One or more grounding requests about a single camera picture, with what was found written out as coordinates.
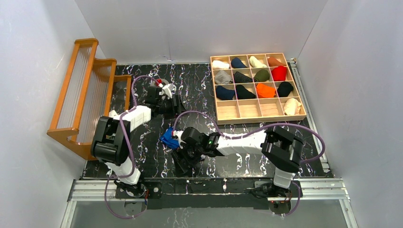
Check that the orange underwear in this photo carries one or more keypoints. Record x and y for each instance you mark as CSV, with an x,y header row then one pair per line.
x,y
265,91

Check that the olive rolled cloth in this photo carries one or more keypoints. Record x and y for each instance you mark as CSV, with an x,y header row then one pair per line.
x,y
262,76

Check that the beige rolled cloth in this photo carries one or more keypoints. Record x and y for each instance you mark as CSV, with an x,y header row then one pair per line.
x,y
292,107

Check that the black rolled cloth right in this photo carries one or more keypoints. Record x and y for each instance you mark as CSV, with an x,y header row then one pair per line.
x,y
284,89

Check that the clear tape roll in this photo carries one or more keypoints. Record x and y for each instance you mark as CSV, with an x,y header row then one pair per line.
x,y
167,86

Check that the black rolled cloth middle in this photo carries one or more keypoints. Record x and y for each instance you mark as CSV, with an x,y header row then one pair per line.
x,y
243,93

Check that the dark patterned rolled cloth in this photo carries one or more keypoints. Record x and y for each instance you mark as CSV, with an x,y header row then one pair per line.
x,y
240,78

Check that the wooden compartment organizer box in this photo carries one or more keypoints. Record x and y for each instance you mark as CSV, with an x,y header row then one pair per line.
x,y
255,88

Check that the white box red label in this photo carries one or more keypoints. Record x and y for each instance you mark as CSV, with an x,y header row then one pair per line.
x,y
112,113

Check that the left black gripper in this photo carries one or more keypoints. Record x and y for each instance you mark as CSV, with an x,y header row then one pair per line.
x,y
173,106

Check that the navy rolled cloth top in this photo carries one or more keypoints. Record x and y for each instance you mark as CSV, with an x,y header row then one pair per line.
x,y
237,63

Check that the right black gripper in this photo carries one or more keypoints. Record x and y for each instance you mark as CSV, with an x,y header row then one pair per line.
x,y
184,154

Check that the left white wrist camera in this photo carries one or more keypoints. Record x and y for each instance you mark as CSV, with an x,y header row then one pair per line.
x,y
169,94

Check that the blue underwear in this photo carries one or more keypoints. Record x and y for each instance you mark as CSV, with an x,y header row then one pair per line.
x,y
168,140

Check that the rust orange rolled cloth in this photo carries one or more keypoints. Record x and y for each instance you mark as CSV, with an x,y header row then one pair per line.
x,y
273,62

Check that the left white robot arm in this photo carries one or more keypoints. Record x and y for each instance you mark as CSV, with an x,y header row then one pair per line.
x,y
111,141

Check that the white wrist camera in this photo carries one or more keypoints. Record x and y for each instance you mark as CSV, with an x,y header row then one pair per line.
x,y
177,135
169,94

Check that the red rolled cloth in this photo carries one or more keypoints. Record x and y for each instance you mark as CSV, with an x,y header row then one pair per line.
x,y
279,73

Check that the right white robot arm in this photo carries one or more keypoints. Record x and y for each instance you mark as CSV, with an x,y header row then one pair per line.
x,y
279,146

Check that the grey rolled cloth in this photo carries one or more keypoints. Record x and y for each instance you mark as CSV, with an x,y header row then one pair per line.
x,y
223,78

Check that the wooden acrylic tiered rack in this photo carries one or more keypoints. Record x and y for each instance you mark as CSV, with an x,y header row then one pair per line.
x,y
85,96

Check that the black rolled cloth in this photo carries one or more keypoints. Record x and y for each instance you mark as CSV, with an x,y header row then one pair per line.
x,y
243,93
284,89

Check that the cream rolled cloth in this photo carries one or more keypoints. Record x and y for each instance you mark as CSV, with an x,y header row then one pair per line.
x,y
255,63

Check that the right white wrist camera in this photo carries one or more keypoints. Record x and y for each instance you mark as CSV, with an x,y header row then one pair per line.
x,y
177,135

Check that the white rolled cloth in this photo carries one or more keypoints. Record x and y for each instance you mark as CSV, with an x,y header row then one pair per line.
x,y
219,65

